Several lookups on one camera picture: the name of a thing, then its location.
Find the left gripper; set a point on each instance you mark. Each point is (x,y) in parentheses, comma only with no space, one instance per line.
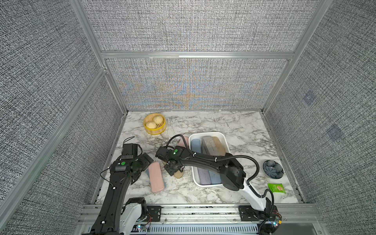
(146,159)

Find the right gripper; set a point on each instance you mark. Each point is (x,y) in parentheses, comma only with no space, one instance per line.
(170,171)

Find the pink hard glasses case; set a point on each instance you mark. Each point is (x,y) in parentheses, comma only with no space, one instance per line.
(184,141)
(156,179)

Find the light blue glasses case back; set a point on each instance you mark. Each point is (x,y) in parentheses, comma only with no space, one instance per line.
(196,146)

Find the purple fabric glasses case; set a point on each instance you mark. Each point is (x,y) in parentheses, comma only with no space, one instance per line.
(204,176)

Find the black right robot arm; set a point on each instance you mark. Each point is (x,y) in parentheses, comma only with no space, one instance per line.
(231,172)

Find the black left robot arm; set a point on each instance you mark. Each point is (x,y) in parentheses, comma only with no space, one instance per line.
(114,218)

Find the white plastic storage box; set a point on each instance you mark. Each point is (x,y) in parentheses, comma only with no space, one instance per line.
(200,136)

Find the yellow bamboo steamer basket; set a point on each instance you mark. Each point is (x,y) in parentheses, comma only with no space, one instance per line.
(160,128)

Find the bun left in steamer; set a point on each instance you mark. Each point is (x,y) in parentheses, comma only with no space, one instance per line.
(151,125)

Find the bun in steamer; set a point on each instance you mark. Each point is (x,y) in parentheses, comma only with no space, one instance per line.
(159,120)
(151,125)

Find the bun right in steamer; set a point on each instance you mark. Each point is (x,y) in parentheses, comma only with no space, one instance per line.
(159,120)

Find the green snack packet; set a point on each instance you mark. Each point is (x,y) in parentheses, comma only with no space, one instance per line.
(276,188)

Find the aluminium mounting rail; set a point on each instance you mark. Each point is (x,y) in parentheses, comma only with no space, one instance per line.
(213,219)

